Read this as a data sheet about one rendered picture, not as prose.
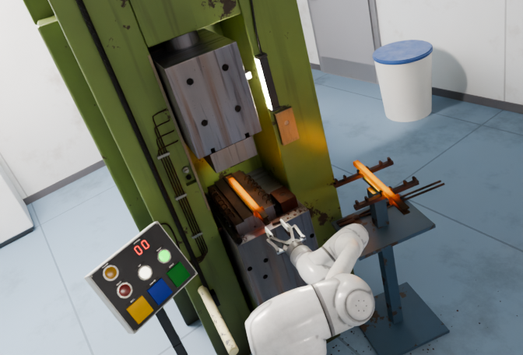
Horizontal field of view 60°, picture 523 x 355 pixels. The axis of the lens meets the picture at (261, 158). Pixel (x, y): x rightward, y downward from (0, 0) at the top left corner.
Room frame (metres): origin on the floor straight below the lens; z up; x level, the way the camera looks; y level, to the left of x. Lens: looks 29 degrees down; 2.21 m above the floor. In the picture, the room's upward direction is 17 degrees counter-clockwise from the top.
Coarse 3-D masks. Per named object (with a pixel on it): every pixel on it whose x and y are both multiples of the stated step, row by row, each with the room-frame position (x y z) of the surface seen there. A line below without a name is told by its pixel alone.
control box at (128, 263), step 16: (144, 240) 1.49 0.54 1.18; (160, 240) 1.51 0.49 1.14; (112, 256) 1.41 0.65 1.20; (128, 256) 1.43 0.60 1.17; (144, 256) 1.45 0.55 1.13; (176, 256) 1.48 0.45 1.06; (96, 272) 1.35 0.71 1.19; (128, 272) 1.39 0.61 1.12; (160, 272) 1.42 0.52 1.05; (192, 272) 1.46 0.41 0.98; (96, 288) 1.33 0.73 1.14; (112, 288) 1.33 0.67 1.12; (144, 288) 1.36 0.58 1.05; (176, 288) 1.39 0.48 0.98; (112, 304) 1.29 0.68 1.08; (128, 304) 1.30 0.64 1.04; (160, 304) 1.33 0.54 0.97; (128, 320) 1.26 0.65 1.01; (144, 320) 1.28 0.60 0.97
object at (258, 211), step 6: (234, 180) 2.02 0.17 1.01; (234, 186) 1.96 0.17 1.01; (240, 186) 1.94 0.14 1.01; (240, 192) 1.89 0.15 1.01; (246, 192) 1.87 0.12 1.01; (246, 198) 1.83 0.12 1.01; (252, 204) 1.76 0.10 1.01; (258, 210) 1.68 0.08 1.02; (264, 210) 1.70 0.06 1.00; (258, 216) 1.69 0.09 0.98; (264, 216) 1.63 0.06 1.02; (264, 222) 1.64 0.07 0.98
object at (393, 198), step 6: (354, 162) 1.88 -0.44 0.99; (360, 168) 1.81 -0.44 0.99; (366, 168) 1.80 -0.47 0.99; (366, 174) 1.75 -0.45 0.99; (372, 174) 1.73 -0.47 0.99; (372, 180) 1.69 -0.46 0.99; (378, 180) 1.68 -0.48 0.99; (378, 186) 1.63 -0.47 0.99; (384, 186) 1.62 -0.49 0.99; (384, 192) 1.58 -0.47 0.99; (390, 192) 1.57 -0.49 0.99; (390, 198) 1.52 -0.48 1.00; (396, 198) 1.51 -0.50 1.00; (390, 204) 1.52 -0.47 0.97; (396, 204) 1.50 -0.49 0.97; (402, 204) 1.46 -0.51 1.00; (402, 210) 1.45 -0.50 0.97; (408, 210) 1.44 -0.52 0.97
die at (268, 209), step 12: (240, 180) 2.03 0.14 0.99; (228, 192) 1.95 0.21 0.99; (252, 192) 1.88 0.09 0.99; (228, 204) 1.86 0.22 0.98; (240, 204) 1.82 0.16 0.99; (264, 204) 1.76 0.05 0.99; (228, 216) 1.77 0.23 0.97; (240, 216) 1.73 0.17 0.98; (252, 216) 1.70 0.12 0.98; (240, 228) 1.68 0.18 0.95; (252, 228) 1.70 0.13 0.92
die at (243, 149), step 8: (248, 136) 1.74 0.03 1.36; (232, 144) 1.71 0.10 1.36; (240, 144) 1.72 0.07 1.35; (248, 144) 1.73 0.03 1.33; (216, 152) 1.69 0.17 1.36; (224, 152) 1.69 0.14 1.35; (232, 152) 1.70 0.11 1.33; (240, 152) 1.71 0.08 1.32; (248, 152) 1.72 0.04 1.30; (256, 152) 1.73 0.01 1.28; (208, 160) 1.76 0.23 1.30; (216, 160) 1.68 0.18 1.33; (224, 160) 1.69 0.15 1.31; (232, 160) 1.70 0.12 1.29; (240, 160) 1.71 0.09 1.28; (216, 168) 1.68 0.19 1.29; (224, 168) 1.69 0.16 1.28
